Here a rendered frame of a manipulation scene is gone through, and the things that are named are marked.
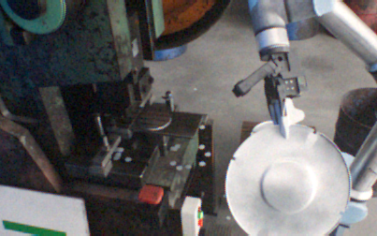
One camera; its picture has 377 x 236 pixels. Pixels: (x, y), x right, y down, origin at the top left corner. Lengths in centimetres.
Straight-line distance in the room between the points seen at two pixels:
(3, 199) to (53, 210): 23
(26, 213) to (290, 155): 109
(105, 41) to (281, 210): 62
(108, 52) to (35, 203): 74
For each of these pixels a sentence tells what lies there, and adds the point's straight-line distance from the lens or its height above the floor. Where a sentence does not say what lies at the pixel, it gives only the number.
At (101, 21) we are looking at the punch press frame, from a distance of 98.
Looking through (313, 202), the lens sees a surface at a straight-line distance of 89.
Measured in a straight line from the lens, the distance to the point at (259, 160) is 84.
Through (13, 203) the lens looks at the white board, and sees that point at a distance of 159.
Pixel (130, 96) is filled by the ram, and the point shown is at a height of 92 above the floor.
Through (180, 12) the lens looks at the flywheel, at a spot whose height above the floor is 107.
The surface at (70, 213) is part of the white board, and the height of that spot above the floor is 52.
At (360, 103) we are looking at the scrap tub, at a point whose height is 38.
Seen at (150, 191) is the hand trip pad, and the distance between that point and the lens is 109.
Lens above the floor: 156
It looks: 37 degrees down
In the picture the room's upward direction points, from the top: 3 degrees counter-clockwise
